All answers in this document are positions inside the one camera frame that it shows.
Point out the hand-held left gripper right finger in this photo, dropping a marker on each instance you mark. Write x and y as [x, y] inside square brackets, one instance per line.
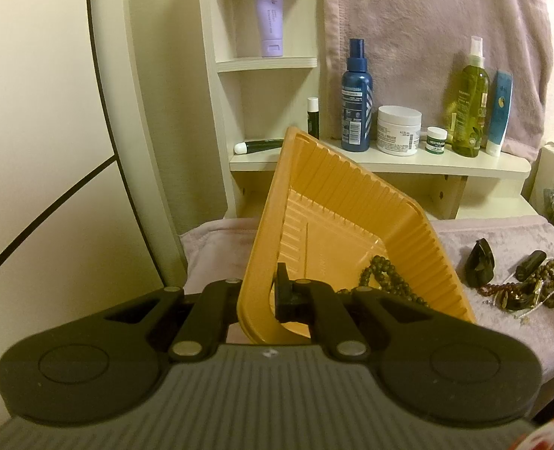
[288, 301]

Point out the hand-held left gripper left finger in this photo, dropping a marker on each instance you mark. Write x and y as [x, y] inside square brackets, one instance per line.
[215, 301]

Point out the orange plastic tray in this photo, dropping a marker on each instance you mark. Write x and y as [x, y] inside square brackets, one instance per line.
[333, 183]

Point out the dark green tube white cap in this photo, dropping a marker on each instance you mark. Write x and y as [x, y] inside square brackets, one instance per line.
[263, 145]

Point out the green lip balm stick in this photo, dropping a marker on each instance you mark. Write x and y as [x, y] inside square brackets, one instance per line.
[312, 115]

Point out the black hair clip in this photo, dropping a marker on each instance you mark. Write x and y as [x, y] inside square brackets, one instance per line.
[479, 265]

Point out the cream wooden shelf unit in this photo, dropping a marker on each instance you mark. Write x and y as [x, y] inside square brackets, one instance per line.
[267, 103]

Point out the white cream jar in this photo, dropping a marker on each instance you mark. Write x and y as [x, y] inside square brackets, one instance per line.
[398, 131]

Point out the blue spray bottle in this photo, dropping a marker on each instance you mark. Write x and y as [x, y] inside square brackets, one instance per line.
[356, 103]

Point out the small green label jar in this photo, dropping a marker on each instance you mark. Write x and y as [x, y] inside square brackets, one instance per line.
[436, 143]

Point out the pink towel table cover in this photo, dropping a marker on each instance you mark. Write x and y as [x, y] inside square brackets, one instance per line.
[511, 337]

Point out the dark wristwatch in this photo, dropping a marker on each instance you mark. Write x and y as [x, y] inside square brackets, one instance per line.
[516, 297]

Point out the white curved panel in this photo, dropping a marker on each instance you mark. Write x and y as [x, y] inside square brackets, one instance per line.
[47, 126]

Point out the black lipstick tube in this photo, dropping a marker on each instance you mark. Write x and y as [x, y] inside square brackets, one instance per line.
[530, 265]

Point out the green spray bottle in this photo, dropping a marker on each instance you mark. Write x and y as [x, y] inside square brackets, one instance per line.
[469, 108]

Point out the blue cosmetic tube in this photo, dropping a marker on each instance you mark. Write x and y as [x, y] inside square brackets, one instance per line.
[498, 117]

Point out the purple cosmetic tube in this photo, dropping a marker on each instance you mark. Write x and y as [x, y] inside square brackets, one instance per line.
[269, 14]

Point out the red white packet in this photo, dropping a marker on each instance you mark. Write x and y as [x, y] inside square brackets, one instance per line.
[547, 433]

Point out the pink hanging towel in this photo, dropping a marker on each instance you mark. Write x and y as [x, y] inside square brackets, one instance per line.
[408, 18]

